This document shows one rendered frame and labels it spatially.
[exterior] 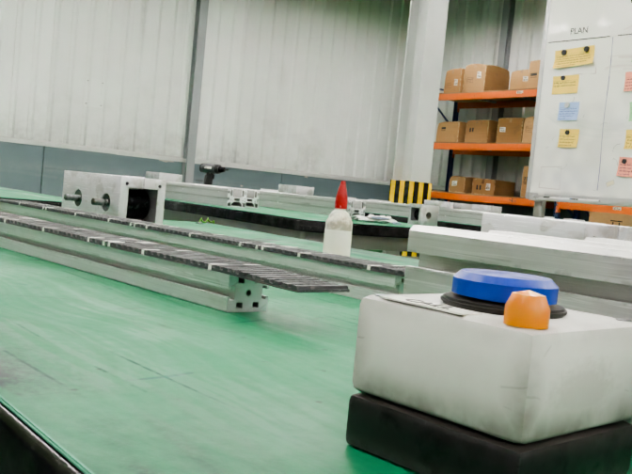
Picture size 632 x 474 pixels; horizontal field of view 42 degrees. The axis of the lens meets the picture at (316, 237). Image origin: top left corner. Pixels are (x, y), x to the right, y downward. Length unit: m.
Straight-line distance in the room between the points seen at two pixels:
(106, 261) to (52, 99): 11.30
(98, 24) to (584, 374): 12.17
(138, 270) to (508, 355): 0.52
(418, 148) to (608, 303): 8.31
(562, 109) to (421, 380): 3.79
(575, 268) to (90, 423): 0.23
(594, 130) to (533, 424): 3.69
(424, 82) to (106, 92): 5.28
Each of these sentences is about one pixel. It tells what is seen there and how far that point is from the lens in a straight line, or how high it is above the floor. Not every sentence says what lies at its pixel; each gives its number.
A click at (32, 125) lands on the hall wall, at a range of 11.98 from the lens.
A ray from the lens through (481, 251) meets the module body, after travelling 0.43.
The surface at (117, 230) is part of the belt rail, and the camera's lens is 1.17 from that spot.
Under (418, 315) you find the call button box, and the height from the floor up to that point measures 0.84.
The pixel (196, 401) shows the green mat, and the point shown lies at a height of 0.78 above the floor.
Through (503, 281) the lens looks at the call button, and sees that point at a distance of 0.31.
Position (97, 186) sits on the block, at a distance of 1.48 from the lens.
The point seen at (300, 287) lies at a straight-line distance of 0.57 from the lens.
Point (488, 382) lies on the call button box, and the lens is 0.29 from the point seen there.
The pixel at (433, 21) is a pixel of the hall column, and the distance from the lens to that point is 8.89.
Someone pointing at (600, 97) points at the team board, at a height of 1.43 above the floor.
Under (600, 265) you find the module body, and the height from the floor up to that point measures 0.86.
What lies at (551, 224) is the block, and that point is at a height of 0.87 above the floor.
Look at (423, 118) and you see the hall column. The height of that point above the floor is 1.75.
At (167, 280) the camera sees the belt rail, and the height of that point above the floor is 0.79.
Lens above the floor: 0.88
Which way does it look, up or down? 3 degrees down
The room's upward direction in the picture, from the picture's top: 6 degrees clockwise
